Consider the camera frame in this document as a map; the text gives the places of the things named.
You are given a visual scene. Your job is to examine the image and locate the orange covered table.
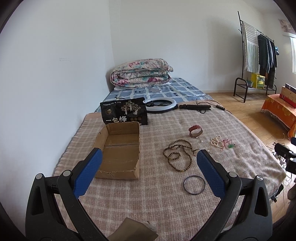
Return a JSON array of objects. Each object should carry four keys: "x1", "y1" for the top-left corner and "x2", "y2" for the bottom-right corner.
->
[{"x1": 261, "y1": 94, "x2": 296, "y2": 139}]

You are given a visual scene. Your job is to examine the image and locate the brown wooden bead necklace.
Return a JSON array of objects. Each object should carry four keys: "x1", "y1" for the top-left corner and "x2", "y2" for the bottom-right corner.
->
[{"x1": 163, "y1": 141, "x2": 200, "y2": 172}]

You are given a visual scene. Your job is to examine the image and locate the black folded tripod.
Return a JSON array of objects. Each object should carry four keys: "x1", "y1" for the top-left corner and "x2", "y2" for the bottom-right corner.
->
[{"x1": 179, "y1": 104, "x2": 211, "y2": 111}]

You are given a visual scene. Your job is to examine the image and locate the blue checked bed sheet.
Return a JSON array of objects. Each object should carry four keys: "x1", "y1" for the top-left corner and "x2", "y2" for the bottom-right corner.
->
[{"x1": 104, "y1": 78, "x2": 212, "y2": 103}]

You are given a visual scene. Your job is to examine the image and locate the folded floral quilt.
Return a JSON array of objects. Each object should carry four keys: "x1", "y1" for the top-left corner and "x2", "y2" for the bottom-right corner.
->
[{"x1": 110, "y1": 58, "x2": 174, "y2": 88}]

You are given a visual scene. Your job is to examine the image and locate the white ring light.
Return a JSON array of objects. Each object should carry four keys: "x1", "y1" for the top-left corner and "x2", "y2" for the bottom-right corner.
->
[{"x1": 145, "y1": 97, "x2": 178, "y2": 113}]

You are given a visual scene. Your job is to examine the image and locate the striped hanging towel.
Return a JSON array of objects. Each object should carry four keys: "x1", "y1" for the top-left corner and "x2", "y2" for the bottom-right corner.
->
[{"x1": 241, "y1": 21, "x2": 260, "y2": 74}]

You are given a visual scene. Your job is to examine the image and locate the stacked books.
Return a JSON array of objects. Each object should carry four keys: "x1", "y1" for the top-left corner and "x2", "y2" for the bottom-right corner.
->
[{"x1": 280, "y1": 83, "x2": 296, "y2": 105}]

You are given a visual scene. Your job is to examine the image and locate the yellow box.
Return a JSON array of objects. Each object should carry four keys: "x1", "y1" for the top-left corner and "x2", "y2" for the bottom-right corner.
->
[{"x1": 251, "y1": 73, "x2": 265, "y2": 89}]

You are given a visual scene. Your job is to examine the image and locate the black cable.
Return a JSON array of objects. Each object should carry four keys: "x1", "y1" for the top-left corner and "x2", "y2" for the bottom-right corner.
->
[{"x1": 195, "y1": 99, "x2": 232, "y2": 114}]

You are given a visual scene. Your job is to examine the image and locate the dark hanging clothes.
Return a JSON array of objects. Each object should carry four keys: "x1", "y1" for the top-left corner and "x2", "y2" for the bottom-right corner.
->
[{"x1": 258, "y1": 34, "x2": 278, "y2": 88}]

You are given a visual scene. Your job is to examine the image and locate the red leather strap watch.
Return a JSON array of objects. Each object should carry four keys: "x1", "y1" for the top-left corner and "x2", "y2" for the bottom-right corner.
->
[{"x1": 188, "y1": 125, "x2": 203, "y2": 138}]

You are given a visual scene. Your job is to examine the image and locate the black snack bag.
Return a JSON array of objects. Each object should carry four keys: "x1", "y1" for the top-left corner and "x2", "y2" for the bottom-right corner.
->
[{"x1": 100, "y1": 97, "x2": 148, "y2": 125}]

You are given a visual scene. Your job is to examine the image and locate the black clothes rack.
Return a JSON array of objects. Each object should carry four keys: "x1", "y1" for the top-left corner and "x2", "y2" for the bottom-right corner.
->
[{"x1": 233, "y1": 20, "x2": 278, "y2": 102}]

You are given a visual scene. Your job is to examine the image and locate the open cardboard box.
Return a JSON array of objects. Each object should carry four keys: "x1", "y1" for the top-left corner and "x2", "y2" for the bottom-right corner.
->
[{"x1": 93, "y1": 121, "x2": 140, "y2": 180}]

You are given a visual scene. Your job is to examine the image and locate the dark bangle bracelet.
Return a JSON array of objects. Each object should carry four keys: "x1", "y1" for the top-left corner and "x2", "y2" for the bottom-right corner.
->
[{"x1": 183, "y1": 175, "x2": 206, "y2": 195}]

